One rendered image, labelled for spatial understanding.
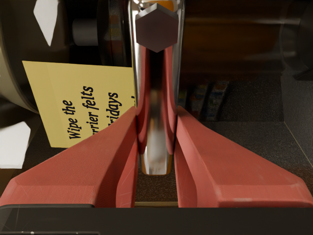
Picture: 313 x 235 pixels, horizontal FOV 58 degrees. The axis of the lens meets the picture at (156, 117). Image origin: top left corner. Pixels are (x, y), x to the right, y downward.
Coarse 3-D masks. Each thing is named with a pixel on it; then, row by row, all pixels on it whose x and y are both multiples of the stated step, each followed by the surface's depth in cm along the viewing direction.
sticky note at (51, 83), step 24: (48, 72) 15; (72, 72) 15; (96, 72) 15; (120, 72) 15; (48, 96) 16; (72, 96) 16; (96, 96) 16; (120, 96) 16; (48, 120) 18; (72, 120) 18; (96, 120) 18; (72, 144) 20
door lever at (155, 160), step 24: (144, 0) 7; (168, 0) 7; (144, 24) 7; (168, 24) 7; (144, 48) 8; (168, 48) 8; (144, 72) 9; (168, 72) 9; (144, 96) 10; (168, 96) 10; (144, 120) 11; (168, 120) 11; (144, 144) 12; (168, 144) 12; (144, 168) 13; (168, 168) 13
